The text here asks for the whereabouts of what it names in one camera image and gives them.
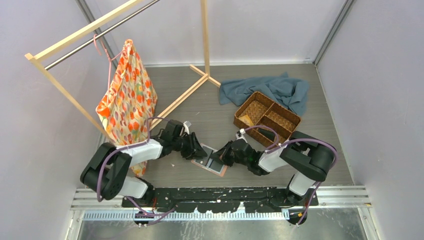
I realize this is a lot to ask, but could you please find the orange floral hanging garment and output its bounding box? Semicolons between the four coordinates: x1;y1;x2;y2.
95;38;159;178

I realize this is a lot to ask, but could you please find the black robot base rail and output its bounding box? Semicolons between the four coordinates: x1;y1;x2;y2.
121;186;319;214

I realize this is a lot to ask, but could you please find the woven wicker divided basket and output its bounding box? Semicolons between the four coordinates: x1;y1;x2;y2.
233;91;301;149

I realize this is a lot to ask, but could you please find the orange credit card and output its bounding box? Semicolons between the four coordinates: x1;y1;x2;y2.
239;114;254;127

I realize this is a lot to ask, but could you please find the wooden clothes rack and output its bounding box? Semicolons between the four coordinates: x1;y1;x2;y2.
24;0;221;138

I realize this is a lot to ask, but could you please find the pink clothes hanger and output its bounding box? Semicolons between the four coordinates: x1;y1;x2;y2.
93;34;123;89

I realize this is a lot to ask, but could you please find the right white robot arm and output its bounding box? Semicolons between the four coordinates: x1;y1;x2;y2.
211;128;338;205

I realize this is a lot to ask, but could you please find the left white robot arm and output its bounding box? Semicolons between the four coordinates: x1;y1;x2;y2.
80;119;208;207

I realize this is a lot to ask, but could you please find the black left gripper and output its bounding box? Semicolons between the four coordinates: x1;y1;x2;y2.
171;132;207;160

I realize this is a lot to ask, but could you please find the blue-grey crumpled cloth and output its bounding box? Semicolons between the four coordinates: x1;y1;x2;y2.
218;72;310;116

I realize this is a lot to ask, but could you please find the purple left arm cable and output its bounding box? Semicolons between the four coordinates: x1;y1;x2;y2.
96;116;186;226

